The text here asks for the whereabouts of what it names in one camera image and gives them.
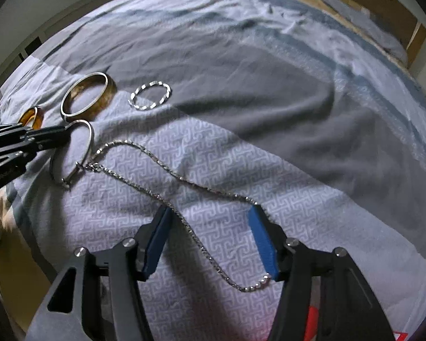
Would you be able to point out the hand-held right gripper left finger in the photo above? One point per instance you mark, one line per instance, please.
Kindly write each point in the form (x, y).
(156, 245)

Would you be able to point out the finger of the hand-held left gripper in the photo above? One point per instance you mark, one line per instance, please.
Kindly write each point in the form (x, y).
(7, 167)
(46, 137)

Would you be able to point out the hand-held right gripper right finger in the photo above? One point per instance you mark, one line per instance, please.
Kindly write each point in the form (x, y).
(262, 245)

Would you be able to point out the amber bangle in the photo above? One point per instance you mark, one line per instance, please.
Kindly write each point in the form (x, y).
(39, 117)

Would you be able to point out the thin silver bangle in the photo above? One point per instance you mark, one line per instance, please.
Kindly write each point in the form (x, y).
(89, 138)

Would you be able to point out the wide gold bangle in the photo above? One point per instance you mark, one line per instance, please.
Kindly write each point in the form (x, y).
(109, 94)

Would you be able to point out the striped duvet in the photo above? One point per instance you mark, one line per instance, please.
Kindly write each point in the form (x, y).
(269, 113)

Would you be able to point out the wooden headboard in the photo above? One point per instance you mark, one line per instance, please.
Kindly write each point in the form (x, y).
(387, 3)

